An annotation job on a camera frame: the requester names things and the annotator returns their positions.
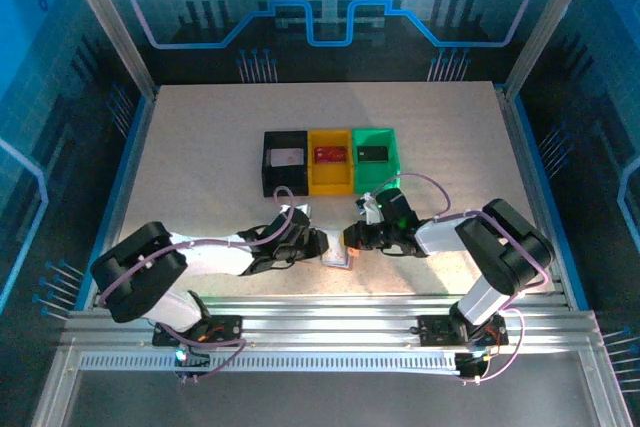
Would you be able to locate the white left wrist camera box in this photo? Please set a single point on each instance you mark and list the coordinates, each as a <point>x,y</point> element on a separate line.
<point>302,210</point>

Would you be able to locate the black plastic bin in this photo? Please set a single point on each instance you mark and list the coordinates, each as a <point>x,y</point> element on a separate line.
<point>285,187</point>

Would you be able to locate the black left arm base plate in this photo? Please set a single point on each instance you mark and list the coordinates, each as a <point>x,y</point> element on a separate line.
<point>225,332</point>

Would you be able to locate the aluminium lower frame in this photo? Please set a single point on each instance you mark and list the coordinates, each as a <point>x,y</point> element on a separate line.
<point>597,382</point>

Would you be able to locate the white credit card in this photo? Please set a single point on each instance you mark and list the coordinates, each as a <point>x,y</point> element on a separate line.
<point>287,157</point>

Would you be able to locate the green plastic bin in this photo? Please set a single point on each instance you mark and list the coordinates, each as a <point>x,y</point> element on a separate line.
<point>375,174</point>

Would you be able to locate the blue table edge strip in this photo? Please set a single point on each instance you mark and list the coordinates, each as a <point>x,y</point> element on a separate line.
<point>112,202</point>
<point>550,187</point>

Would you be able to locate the yellow plastic bin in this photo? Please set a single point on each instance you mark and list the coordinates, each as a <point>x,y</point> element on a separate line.
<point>330,182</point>

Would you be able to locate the black controller box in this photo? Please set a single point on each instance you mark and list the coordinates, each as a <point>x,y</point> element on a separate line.
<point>472,366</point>
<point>195,359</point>

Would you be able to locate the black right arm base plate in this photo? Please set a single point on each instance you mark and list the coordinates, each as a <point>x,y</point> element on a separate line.
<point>435,329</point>

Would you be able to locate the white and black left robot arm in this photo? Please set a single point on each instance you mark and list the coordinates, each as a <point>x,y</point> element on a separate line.
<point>210,257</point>

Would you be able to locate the aluminium rail beam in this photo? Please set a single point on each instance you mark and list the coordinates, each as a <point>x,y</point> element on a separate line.
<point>325,319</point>

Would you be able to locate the red credit card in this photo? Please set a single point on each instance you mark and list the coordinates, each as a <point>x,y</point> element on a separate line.
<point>330,154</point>

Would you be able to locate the pink leather card holder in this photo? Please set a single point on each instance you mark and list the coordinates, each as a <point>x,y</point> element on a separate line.
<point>334,249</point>

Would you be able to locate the aluminium frame post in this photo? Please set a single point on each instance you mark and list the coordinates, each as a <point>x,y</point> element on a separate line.
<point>107,22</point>
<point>550,22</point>

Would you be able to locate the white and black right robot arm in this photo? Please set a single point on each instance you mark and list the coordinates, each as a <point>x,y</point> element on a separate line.
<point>440,237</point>

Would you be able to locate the black credit card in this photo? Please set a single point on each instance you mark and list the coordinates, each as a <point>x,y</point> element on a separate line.
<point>373,154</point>

